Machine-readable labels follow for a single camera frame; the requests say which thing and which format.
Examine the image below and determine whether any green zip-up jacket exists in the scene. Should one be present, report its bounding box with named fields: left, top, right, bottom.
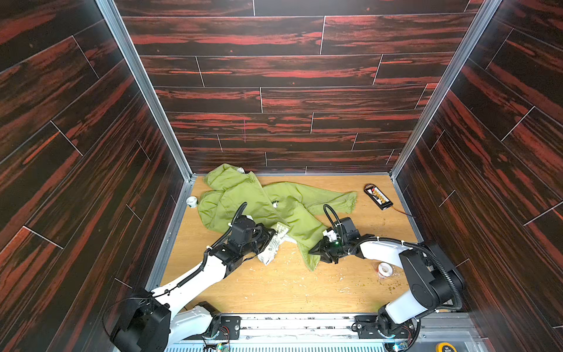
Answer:
left=198, top=164, right=358, bottom=271

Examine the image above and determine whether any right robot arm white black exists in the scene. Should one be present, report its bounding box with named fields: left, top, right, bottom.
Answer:
left=309, top=218, right=465, bottom=338

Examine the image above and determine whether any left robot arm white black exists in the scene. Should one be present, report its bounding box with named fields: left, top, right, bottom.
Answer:
left=106, top=216, right=290, bottom=351

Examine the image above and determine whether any black battery pack with label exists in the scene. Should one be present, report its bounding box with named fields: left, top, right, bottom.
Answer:
left=364, top=183, right=393, bottom=211

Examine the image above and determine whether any yellow round tape measure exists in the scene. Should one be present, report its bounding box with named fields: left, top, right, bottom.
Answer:
left=435, top=342, right=457, bottom=352

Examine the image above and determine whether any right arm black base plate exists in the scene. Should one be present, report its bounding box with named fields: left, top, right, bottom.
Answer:
left=351, top=315, right=417, bottom=340

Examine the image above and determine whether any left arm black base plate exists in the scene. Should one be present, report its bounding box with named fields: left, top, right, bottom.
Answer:
left=210, top=315, right=241, bottom=340

